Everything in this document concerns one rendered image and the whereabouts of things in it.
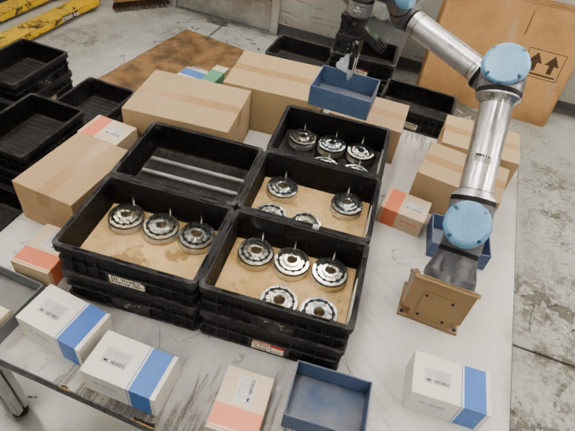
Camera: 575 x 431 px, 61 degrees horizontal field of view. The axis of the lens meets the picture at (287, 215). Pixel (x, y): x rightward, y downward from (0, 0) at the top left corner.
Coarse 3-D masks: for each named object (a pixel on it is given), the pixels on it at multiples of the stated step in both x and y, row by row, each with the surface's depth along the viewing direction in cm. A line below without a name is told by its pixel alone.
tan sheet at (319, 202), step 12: (264, 180) 165; (264, 192) 161; (300, 192) 163; (312, 192) 164; (324, 192) 164; (252, 204) 156; (288, 204) 158; (300, 204) 159; (312, 204) 159; (324, 204) 160; (288, 216) 154; (324, 216) 156; (360, 216) 158; (336, 228) 153; (348, 228) 153; (360, 228) 154
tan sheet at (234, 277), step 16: (240, 240) 145; (224, 272) 136; (240, 272) 136; (256, 272) 137; (272, 272) 138; (352, 272) 141; (224, 288) 132; (240, 288) 132; (256, 288) 133; (304, 288) 135; (352, 288) 137; (336, 304) 132
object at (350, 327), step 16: (288, 224) 138; (224, 240) 131; (352, 240) 136; (208, 272) 123; (208, 288) 119; (256, 304) 118; (272, 304) 118; (304, 320) 117; (320, 320) 116; (352, 320) 117
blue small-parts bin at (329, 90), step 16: (320, 80) 165; (336, 80) 166; (352, 80) 164; (368, 80) 162; (320, 96) 155; (336, 96) 153; (352, 96) 164; (368, 96) 165; (352, 112) 155; (368, 112) 154
